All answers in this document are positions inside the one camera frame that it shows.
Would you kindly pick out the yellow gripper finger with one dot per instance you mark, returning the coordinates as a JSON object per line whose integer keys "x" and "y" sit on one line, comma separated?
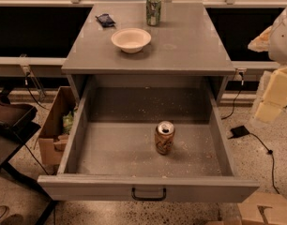
{"x": 267, "y": 113}
{"x": 276, "y": 92}

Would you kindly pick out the orange soda can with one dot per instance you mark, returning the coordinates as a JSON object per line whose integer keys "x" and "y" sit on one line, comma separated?
{"x": 164, "y": 137}

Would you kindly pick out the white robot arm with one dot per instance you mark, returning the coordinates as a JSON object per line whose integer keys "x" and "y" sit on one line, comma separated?
{"x": 274, "y": 41}

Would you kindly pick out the grey cabinet counter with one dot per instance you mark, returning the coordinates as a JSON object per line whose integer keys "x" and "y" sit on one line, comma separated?
{"x": 184, "y": 43}

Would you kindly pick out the green soda can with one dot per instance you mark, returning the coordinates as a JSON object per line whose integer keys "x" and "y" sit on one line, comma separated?
{"x": 153, "y": 9}

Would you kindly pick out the grey open drawer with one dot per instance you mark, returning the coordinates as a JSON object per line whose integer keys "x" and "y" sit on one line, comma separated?
{"x": 111, "y": 147}

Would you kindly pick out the black power adapter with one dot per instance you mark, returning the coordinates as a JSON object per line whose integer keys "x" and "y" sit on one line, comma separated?
{"x": 238, "y": 132}

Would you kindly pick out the cardboard box bottom right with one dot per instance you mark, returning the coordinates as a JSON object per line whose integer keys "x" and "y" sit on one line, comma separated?
{"x": 259, "y": 209}

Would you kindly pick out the cardboard box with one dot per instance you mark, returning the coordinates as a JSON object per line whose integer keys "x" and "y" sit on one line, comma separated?
{"x": 259, "y": 209}
{"x": 52, "y": 140}

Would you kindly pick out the white paper bowl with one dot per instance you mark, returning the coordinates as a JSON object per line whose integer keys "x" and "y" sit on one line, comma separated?
{"x": 131, "y": 40}

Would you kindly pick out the dark blue snack packet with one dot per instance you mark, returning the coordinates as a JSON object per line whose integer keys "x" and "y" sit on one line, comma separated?
{"x": 105, "y": 20}

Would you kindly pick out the green bag in box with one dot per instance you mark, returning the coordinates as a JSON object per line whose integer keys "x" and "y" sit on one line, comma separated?
{"x": 67, "y": 122}

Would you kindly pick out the cardboard box left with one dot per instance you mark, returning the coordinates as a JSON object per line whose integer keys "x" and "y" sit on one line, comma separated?
{"x": 52, "y": 140}

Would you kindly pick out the black tray on table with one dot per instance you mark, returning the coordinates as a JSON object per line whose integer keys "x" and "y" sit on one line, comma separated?
{"x": 14, "y": 118}

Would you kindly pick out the black side table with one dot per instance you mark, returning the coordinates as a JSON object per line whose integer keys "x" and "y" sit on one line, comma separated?
{"x": 28, "y": 203}

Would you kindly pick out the shoe at bottom left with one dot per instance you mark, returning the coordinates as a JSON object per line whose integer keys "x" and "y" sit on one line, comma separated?
{"x": 4, "y": 210}

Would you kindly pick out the black drawer handle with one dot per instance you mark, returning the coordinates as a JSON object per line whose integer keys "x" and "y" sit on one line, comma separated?
{"x": 148, "y": 195}

